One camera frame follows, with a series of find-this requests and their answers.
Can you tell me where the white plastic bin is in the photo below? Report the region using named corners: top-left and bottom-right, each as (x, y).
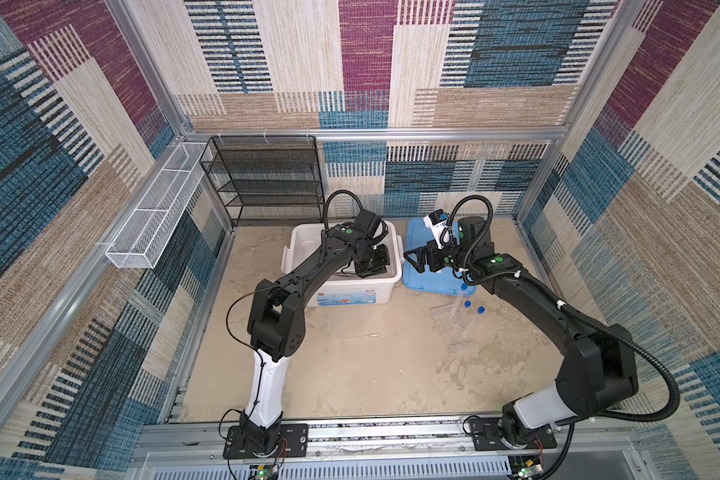
top-left (281, 220), bottom-right (404, 307)

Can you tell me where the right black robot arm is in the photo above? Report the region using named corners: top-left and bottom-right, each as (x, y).
top-left (404, 209), bottom-right (681, 448)

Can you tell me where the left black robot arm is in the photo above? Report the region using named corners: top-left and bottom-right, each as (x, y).
top-left (229, 189), bottom-right (390, 455)

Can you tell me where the blue plastic lid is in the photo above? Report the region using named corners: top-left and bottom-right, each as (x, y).
top-left (403, 218), bottom-right (477, 297)

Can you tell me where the clear test tube rack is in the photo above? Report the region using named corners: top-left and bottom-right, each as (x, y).
top-left (430, 301), bottom-right (481, 353)

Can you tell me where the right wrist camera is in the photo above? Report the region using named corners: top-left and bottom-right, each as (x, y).
top-left (423, 209), bottom-right (455, 249)

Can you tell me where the black wire shelf rack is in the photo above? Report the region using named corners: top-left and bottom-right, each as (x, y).
top-left (200, 135), bottom-right (325, 227)

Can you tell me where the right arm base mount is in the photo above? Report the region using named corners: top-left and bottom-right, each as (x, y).
top-left (462, 415), bottom-right (558, 451)

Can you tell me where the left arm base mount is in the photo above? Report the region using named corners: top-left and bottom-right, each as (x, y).
top-left (223, 423), bottom-right (309, 460)

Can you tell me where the white wire wall basket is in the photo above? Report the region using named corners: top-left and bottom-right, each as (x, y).
top-left (105, 142), bottom-right (206, 269)

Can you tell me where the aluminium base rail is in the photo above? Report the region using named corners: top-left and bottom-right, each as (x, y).
top-left (137, 410), bottom-right (637, 480)

